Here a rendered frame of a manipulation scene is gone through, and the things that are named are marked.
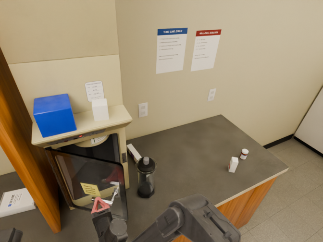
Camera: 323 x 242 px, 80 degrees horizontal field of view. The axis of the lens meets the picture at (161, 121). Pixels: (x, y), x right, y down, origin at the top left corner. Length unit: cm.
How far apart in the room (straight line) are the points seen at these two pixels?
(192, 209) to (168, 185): 79
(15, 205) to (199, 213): 103
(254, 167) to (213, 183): 34
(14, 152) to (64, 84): 26
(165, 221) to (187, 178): 84
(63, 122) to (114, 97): 22
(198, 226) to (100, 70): 56
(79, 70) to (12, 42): 18
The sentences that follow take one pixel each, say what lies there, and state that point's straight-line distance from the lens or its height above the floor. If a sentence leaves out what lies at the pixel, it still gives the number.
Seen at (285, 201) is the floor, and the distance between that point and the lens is 271.
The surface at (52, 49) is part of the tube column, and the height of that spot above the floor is 174.
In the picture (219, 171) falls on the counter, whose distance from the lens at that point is 135.
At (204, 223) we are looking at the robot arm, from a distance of 40.
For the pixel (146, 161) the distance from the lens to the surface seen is 96.
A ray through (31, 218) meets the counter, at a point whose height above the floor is 94.
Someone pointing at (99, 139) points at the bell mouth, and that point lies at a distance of 90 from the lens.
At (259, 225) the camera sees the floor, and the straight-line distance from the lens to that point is 239.
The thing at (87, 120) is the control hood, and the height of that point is 151.
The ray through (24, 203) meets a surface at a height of 98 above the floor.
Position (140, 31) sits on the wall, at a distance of 119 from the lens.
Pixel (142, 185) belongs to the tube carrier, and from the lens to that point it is 106.
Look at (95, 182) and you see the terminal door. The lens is 86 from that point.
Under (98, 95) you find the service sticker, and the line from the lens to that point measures 75.
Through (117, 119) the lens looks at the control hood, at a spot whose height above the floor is 151.
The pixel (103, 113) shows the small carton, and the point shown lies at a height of 154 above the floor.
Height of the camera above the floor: 192
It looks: 36 degrees down
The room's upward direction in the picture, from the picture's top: 4 degrees clockwise
